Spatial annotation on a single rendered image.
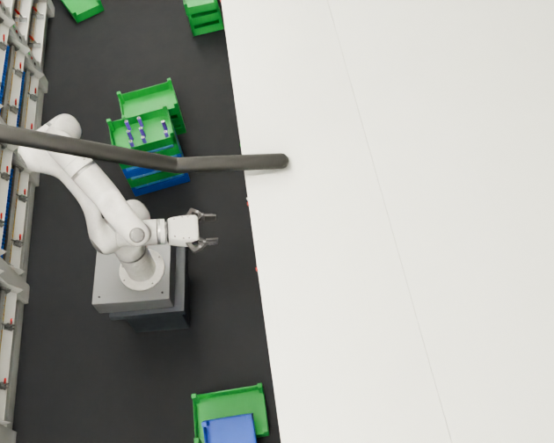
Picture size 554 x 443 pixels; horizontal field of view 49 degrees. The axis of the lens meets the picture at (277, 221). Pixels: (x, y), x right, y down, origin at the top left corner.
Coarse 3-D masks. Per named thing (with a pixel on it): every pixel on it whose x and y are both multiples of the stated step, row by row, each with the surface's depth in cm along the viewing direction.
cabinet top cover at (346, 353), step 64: (256, 0) 116; (320, 0) 114; (256, 64) 107; (320, 64) 106; (256, 128) 99; (320, 128) 98; (256, 192) 92; (320, 192) 91; (256, 256) 87; (320, 256) 86; (384, 256) 85; (320, 320) 81; (384, 320) 80; (320, 384) 76; (384, 384) 75
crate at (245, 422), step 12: (204, 420) 244; (216, 420) 245; (228, 420) 244; (240, 420) 244; (252, 420) 239; (204, 432) 239; (216, 432) 243; (228, 432) 243; (240, 432) 243; (252, 432) 243
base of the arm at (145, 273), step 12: (156, 252) 255; (120, 264) 253; (132, 264) 234; (144, 264) 238; (156, 264) 252; (120, 276) 250; (132, 276) 244; (144, 276) 245; (156, 276) 249; (132, 288) 247; (144, 288) 247
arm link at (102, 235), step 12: (24, 156) 197; (36, 156) 197; (48, 156) 200; (36, 168) 199; (48, 168) 200; (60, 168) 202; (72, 180) 205; (72, 192) 209; (84, 204) 210; (96, 216) 210; (96, 228) 211; (108, 228) 214; (96, 240) 212; (108, 240) 213; (108, 252) 216
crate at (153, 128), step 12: (108, 120) 294; (120, 120) 298; (132, 120) 300; (144, 120) 303; (156, 120) 302; (168, 120) 301; (120, 132) 300; (132, 132) 299; (144, 132) 299; (156, 132) 298; (168, 132) 297; (120, 144) 296; (144, 144) 288; (156, 144) 290; (168, 144) 293
